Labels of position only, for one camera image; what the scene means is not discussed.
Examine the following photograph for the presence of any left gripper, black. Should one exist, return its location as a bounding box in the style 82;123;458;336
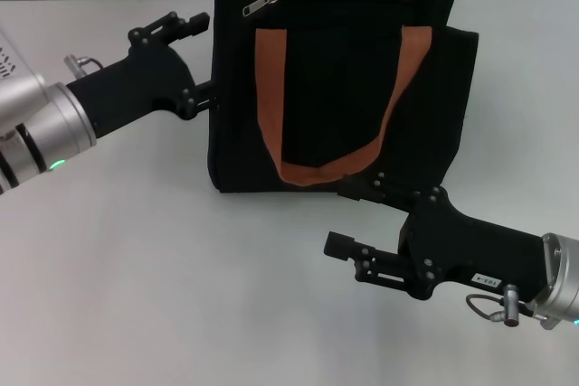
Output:
64;11;223;139

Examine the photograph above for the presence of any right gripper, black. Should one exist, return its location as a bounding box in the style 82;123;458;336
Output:
322;172;551;304

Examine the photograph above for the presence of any silver zipper pull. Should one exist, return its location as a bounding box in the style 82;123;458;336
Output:
242;0;281;20

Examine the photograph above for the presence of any black food bag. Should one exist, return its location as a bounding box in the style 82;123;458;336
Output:
206;0;480;195

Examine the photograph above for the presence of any right gripper cable with connector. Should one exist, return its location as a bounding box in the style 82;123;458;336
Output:
466;283;537;328

